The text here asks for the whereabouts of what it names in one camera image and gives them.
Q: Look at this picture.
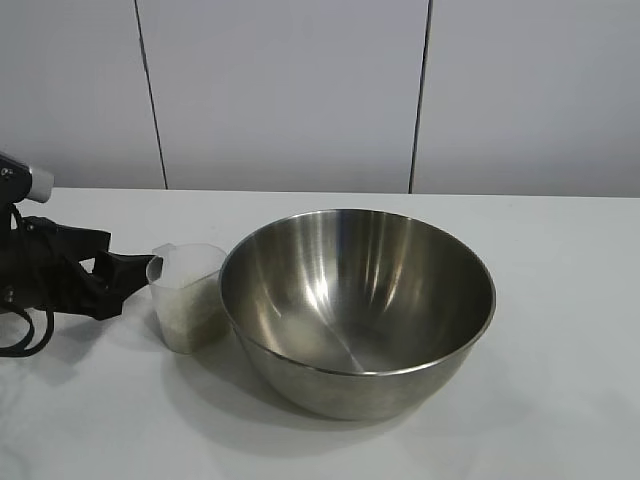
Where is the stainless steel mixing bowl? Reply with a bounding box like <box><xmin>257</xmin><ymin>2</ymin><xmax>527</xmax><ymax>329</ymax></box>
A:
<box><xmin>216</xmin><ymin>208</ymin><xmax>498</xmax><ymax>421</ymax></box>

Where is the translucent plastic measuring cup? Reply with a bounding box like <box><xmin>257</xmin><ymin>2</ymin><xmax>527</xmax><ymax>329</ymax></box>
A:
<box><xmin>146</xmin><ymin>243</ymin><xmax>230</xmax><ymax>357</ymax></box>

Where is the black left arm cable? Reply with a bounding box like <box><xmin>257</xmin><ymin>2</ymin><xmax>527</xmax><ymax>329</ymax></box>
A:
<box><xmin>0</xmin><ymin>204</ymin><xmax>54</xmax><ymax>359</ymax></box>

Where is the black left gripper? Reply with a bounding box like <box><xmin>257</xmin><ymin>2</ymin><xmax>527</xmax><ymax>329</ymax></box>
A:
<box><xmin>0</xmin><ymin>214</ymin><xmax>160</xmax><ymax>323</ymax></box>

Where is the white uncooked rice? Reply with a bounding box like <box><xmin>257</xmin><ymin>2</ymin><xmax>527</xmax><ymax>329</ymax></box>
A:
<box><xmin>159</xmin><ymin>284</ymin><xmax>229</xmax><ymax>355</ymax></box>

